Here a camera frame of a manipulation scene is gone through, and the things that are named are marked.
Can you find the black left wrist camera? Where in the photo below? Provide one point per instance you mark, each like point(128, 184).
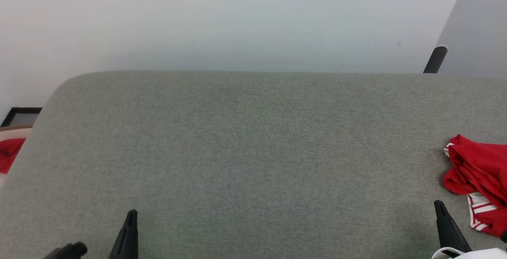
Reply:
point(71, 251)

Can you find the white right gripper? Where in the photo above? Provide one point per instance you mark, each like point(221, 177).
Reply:
point(483, 254)

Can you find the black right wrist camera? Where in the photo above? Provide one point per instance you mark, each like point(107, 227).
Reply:
point(504, 237)

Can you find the beige basket rim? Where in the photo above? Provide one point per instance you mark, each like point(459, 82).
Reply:
point(12, 132)

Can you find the red Bulls basketball jersey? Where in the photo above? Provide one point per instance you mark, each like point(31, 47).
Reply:
point(483, 168)

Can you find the red cloth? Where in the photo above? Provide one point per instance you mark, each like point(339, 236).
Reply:
point(8, 154)

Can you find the grey flat panel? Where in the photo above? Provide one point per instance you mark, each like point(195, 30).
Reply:
point(479, 25)

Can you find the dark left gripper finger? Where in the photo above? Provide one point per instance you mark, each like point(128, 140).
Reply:
point(127, 239)

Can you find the black round pole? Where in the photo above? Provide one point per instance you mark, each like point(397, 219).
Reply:
point(435, 59)

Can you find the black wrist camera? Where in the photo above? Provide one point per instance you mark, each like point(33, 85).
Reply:
point(504, 237)
point(71, 251)

